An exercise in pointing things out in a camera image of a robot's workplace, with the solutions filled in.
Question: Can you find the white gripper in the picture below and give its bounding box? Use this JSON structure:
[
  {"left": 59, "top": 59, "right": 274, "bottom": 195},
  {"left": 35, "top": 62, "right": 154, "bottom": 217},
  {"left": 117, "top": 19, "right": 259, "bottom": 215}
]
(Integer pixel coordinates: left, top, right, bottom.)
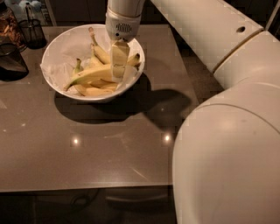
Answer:
[{"left": 105, "top": 8, "right": 142, "bottom": 82}]

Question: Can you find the large front yellow banana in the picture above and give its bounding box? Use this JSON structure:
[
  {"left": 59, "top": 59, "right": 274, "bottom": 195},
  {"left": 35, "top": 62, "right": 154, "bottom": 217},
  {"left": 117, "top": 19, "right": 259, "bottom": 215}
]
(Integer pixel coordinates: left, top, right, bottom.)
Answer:
[{"left": 64, "top": 65, "right": 113, "bottom": 91}]

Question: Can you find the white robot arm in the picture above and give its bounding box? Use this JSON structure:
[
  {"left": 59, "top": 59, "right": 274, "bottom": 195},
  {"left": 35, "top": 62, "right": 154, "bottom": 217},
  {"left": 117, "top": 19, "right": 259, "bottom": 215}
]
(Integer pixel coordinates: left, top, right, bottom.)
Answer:
[{"left": 151, "top": 0, "right": 280, "bottom": 224}]

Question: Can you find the long-stemmed back banana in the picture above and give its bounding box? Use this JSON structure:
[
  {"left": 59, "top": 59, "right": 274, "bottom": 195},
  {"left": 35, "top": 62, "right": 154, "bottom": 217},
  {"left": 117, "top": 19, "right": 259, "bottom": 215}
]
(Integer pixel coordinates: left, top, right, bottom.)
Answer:
[{"left": 88, "top": 27, "right": 140, "bottom": 67}]

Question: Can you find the small middle banana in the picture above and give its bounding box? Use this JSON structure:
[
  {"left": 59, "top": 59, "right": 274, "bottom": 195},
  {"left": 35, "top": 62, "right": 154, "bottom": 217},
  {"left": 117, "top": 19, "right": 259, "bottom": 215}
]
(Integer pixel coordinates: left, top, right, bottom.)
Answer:
[{"left": 88, "top": 44, "right": 102, "bottom": 67}]

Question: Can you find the white bowl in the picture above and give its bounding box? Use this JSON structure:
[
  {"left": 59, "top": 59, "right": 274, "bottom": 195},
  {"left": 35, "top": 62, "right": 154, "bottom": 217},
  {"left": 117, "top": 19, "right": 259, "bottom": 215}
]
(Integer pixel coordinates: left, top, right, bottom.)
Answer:
[{"left": 40, "top": 24, "right": 145, "bottom": 103}]

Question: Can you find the green-tipped small banana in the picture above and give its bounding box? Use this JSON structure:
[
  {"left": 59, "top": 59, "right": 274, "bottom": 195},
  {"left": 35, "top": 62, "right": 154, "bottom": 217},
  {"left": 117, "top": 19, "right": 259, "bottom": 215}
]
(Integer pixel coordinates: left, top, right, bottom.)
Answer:
[{"left": 73, "top": 59, "right": 83, "bottom": 74}]

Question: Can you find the bottom yellow banana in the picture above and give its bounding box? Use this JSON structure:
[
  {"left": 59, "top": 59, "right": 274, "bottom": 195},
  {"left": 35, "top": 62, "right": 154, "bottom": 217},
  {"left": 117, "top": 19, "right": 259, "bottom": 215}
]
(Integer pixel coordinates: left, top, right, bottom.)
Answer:
[{"left": 74, "top": 85, "right": 113, "bottom": 96}]

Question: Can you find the white paper bowl liner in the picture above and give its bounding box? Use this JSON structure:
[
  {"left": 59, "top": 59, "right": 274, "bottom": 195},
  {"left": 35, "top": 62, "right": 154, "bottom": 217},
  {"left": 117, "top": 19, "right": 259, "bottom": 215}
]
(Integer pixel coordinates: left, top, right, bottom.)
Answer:
[{"left": 41, "top": 24, "right": 145, "bottom": 102}]

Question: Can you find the black mesh pen cup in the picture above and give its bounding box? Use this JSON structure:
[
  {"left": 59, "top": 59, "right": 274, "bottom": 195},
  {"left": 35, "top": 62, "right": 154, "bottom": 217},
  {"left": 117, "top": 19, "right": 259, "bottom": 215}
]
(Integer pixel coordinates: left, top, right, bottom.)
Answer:
[{"left": 18, "top": 19, "right": 46, "bottom": 49}]

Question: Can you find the black mesh basket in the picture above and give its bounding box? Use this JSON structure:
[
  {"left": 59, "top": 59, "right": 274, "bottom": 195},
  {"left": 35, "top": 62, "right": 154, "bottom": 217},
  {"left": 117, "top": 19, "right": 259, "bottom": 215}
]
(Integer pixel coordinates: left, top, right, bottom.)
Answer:
[{"left": 0, "top": 43, "right": 29, "bottom": 81}]

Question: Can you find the dark glass jar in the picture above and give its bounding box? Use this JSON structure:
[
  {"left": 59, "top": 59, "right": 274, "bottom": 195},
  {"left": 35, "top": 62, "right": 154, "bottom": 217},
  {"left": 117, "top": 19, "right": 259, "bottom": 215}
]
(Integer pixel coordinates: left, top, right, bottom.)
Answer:
[{"left": 0, "top": 0, "right": 26, "bottom": 51}]

